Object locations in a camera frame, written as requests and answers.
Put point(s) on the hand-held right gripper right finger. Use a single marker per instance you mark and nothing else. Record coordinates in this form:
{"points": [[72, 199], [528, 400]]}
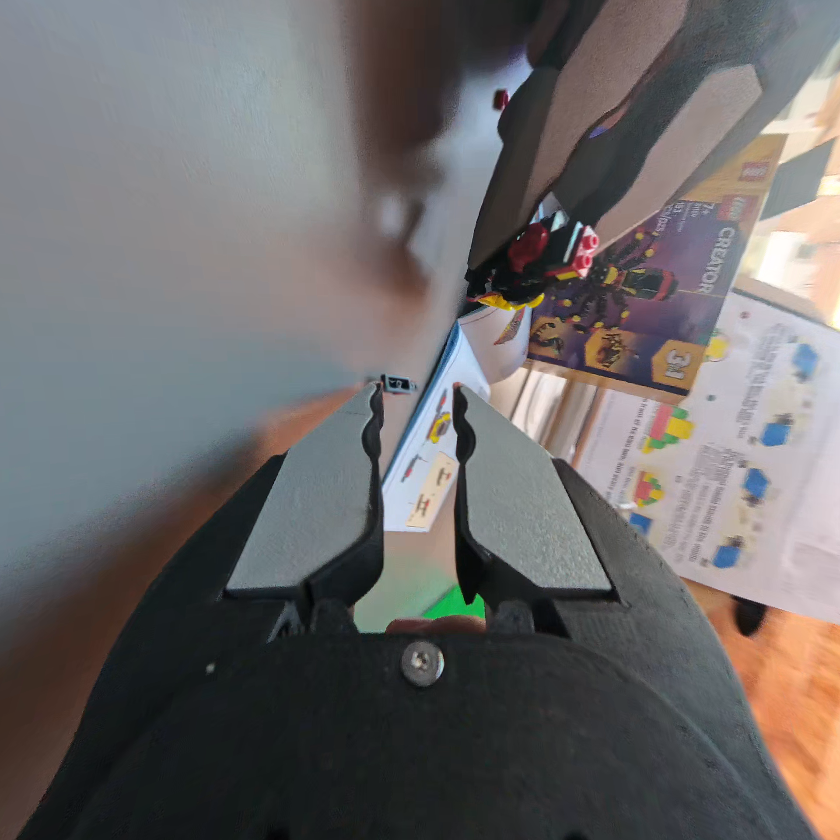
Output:
{"points": [[525, 512]]}

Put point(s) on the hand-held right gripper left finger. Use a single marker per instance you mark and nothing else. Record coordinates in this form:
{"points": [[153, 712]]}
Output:
{"points": [[315, 499]]}

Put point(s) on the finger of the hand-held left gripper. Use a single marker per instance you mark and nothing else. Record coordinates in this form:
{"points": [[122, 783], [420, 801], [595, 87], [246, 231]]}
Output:
{"points": [[577, 98], [695, 124]]}

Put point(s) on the black yellow red lego model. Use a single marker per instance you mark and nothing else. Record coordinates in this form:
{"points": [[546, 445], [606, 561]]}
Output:
{"points": [[531, 262]]}

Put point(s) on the small red lego piece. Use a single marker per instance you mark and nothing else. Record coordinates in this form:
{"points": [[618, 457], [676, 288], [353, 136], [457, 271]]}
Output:
{"points": [[502, 99]]}

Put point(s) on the lego instruction booklet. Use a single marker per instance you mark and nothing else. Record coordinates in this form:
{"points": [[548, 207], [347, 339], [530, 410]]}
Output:
{"points": [[420, 466]]}

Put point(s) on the small grey lego piece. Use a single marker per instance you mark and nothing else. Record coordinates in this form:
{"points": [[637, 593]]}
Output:
{"points": [[397, 383]]}

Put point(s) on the purple lego box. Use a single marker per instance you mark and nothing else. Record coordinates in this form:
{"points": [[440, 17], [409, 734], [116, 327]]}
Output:
{"points": [[656, 308]]}

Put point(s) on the green plastic bin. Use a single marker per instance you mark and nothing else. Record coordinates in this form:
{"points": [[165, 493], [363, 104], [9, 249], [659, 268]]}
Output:
{"points": [[459, 600]]}

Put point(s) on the printed paper sheet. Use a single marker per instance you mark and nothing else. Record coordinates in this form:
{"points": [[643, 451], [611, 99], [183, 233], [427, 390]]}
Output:
{"points": [[754, 459]]}

